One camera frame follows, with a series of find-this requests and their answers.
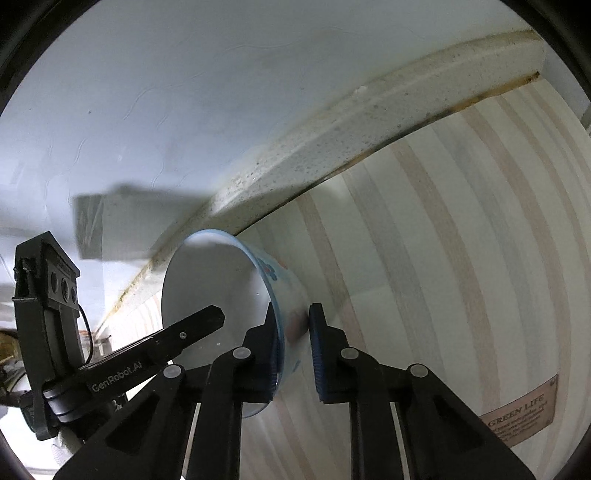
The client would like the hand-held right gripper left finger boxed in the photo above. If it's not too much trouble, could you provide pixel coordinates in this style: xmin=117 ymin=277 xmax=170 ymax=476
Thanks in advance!
xmin=52 ymin=307 xmax=281 ymax=480

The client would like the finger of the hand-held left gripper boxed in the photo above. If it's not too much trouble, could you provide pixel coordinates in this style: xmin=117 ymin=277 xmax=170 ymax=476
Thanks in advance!
xmin=150 ymin=305 xmax=226 ymax=367

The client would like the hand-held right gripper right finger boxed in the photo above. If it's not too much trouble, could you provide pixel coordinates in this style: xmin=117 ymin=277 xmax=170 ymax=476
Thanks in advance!
xmin=308 ymin=303 xmax=537 ymax=480

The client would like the white bowl with floral print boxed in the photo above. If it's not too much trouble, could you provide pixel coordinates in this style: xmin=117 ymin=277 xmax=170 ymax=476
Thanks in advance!
xmin=160 ymin=229 xmax=311 ymax=418

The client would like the striped cat table mat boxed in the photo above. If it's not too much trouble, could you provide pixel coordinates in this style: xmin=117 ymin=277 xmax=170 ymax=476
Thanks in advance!
xmin=92 ymin=76 xmax=591 ymax=480

